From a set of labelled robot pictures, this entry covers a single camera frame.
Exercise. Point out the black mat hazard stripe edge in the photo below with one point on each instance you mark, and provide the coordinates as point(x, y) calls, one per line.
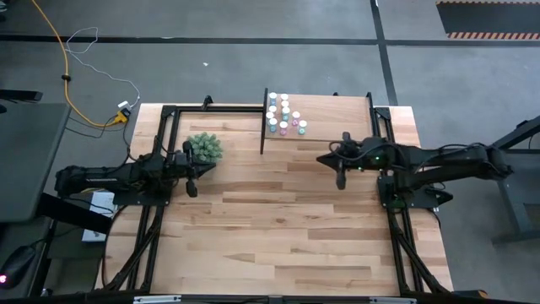
point(485, 19)

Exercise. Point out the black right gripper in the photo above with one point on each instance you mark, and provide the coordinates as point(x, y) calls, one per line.
point(367, 156)

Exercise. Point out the green artificial plant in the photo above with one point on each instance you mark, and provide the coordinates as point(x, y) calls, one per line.
point(206, 145)

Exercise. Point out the silver bracket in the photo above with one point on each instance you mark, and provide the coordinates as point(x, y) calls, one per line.
point(392, 300)
point(156, 300)

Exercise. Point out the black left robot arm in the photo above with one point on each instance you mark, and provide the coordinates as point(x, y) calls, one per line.
point(105, 179)

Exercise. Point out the black aluminium rig frame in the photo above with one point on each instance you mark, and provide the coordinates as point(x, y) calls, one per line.
point(219, 109)

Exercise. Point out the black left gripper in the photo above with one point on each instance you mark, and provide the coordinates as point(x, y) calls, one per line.
point(181, 166)

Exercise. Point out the wooden shelf black metal frame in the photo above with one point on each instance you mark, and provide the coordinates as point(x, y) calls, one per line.
point(337, 118)

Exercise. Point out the black flat bar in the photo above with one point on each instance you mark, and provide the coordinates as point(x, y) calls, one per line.
point(21, 96)

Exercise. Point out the black metal stand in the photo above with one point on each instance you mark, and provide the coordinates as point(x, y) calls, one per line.
point(508, 198)

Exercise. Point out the black computer mouse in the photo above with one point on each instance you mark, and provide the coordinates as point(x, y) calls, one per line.
point(17, 266)

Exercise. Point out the white adapter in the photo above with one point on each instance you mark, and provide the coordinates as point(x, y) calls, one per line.
point(123, 104)

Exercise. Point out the white power box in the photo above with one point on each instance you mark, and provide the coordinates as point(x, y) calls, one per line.
point(103, 204)

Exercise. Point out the yellow power plug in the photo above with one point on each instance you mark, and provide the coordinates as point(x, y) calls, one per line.
point(122, 117)

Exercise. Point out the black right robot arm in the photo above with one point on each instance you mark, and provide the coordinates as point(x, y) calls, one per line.
point(455, 160)

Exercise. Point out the green medicine bottle white cap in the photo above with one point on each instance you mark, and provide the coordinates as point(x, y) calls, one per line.
point(285, 111)
point(302, 124)

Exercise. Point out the black desk beam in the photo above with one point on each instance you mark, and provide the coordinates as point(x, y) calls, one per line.
point(71, 213)

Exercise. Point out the grey desk top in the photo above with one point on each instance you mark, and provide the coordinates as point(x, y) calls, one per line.
point(29, 160)

